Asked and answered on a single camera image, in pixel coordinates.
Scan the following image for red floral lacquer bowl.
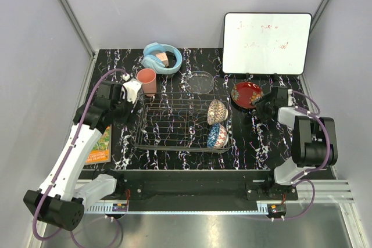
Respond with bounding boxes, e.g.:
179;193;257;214
231;81;263;109

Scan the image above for black wire dish rack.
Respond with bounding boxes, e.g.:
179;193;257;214
134;92;233;153

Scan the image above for pink plastic cup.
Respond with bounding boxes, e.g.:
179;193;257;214
137;69;157;97

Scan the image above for beige patterned bowl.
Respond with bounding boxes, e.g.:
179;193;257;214
207;99;228;125

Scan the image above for blue triangle pattern bowl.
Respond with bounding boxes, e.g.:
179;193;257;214
207;123;228;149

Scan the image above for clear glass bowl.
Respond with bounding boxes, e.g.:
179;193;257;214
185;71;214;94

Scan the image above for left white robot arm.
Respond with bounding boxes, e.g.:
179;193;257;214
23;78;142;231

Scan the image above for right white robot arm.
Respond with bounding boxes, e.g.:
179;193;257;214
253;98;338;200

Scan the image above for orange treehouse book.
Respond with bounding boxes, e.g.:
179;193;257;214
85;125;112;165

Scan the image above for light blue headphones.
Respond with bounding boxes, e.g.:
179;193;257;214
141;42;183;75

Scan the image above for white dry-erase board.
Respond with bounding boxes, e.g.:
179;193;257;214
223;12;312;76

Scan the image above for pink wooden block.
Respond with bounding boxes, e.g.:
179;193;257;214
155;52;169;67

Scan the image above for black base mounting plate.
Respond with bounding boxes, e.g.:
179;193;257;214
80;169;298;201

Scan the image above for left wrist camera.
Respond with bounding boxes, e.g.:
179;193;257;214
96;81;122;102

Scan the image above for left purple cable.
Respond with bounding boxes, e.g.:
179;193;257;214
31;69;130;247

